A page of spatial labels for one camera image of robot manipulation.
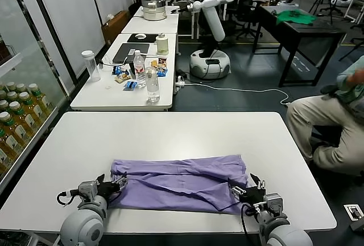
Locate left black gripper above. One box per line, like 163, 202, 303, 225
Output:
94, 173, 129, 199

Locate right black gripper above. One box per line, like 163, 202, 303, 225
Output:
227, 173, 267, 204

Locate purple t-shirt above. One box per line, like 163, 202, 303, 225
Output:
109, 154, 250, 216

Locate long white office desk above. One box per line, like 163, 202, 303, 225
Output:
69, 33, 177, 112

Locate seated person beige trousers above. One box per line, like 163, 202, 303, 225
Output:
284, 58, 364, 177

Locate clear plastic water bottle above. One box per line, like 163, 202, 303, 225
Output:
145, 66, 161, 104

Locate white fiducial marker card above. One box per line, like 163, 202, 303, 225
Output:
344, 204, 364, 222

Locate water bottle red label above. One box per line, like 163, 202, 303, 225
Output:
133, 50, 147, 88

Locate tall clear container white lid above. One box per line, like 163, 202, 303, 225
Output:
81, 50, 101, 83

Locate dark grey laptop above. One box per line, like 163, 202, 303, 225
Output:
112, 43, 151, 65

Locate black mouse pad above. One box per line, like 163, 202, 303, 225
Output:
127, 32, 161, 44

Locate brown cardboard box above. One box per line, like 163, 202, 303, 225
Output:
101, 10, 132, 46

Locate glass door drinks cabinet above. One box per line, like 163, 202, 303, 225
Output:
0, 0, 75, 186

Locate small white office desk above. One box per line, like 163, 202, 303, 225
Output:
121, 5, 180, 35

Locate black metal table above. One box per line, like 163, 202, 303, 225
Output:
252, 5, 348, 88

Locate white humanoid wheeled robot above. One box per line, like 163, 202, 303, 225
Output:
172, 0, 237, 80

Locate green cloth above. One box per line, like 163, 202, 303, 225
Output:
276, 9, 317, 26

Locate rice cooker pot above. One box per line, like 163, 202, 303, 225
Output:
141, 0, 168, 21

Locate black office chair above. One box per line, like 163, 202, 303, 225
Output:
227, 0, 264, 40

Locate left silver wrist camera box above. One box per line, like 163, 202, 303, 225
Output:
77, 180, 99, 202

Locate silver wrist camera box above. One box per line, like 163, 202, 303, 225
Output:
77, 180, 99, 202
263, 192, 284, 212

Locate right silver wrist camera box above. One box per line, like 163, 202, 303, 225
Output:
263, 192, 284, 212

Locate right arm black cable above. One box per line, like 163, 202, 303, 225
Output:
241, 203, 266, 236

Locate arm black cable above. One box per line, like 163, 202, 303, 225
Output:
56, 190, 81, 207
241, 203, 266, 236

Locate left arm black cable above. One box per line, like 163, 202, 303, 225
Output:
56, 190, 81, 207

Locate white floor cable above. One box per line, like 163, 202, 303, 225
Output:
184, 82, 292, 107

